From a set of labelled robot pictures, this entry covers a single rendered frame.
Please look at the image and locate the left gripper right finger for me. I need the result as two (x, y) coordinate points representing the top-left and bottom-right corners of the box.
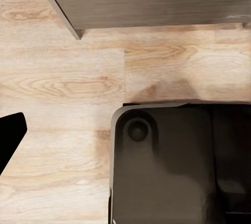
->
(234, 112), (251, 154)

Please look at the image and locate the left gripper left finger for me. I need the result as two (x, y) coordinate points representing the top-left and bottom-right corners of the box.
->
(0, 112), (27, 175)

